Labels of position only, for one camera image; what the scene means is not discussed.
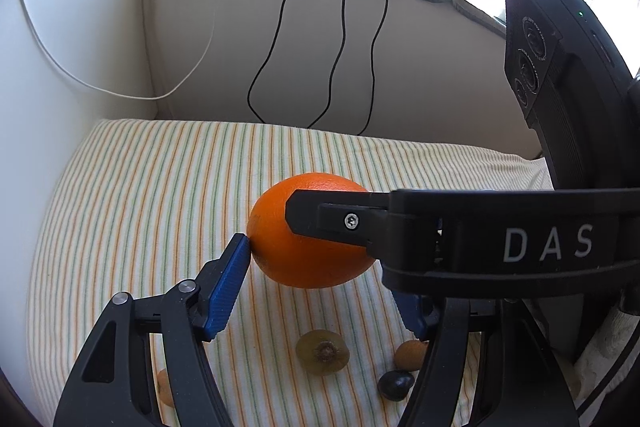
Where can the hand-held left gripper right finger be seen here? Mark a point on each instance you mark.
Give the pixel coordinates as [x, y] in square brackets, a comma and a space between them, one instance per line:
[415, 317]

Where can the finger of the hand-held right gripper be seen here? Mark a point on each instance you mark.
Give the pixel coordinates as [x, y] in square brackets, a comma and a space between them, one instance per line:
[330, 217]

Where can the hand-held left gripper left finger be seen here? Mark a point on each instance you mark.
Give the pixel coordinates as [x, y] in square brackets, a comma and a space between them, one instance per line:
[227, 287]

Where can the brown longan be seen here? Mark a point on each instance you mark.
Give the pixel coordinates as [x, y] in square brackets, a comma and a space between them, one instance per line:
[407, 354]
[165, 389]

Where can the large orange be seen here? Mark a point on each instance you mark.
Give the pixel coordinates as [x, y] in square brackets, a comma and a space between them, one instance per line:
[300, 257]

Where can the dark cherry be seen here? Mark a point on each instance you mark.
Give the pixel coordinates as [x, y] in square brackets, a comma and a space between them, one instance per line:
[395, 386]

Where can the green grape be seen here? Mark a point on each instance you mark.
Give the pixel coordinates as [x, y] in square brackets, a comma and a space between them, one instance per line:
[322, 353]

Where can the striped cloth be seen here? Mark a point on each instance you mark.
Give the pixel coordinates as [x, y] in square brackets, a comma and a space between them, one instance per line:
[150, 182]

